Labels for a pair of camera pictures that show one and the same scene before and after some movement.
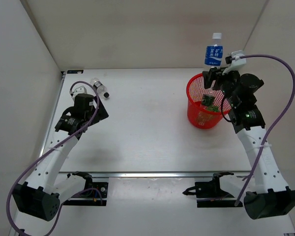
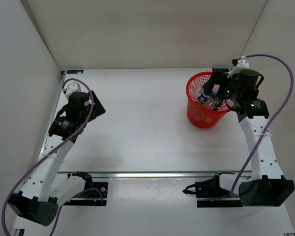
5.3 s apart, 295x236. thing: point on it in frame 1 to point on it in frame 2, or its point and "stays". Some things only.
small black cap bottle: (100, 87) to (197, 91)
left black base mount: (91, 197) stays
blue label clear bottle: (214, 55) to (207, 100)
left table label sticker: (75, 72) stays
